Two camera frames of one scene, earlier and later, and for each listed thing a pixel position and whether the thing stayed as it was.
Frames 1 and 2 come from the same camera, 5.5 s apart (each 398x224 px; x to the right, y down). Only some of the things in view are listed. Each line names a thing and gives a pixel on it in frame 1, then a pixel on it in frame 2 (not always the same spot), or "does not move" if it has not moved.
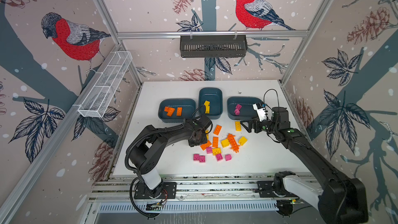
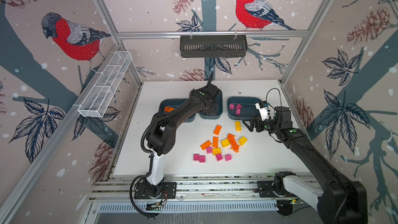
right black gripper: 249,128 does not move
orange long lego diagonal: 203,147 does not move
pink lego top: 238,108 does not move
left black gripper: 193,143 -> 214,111
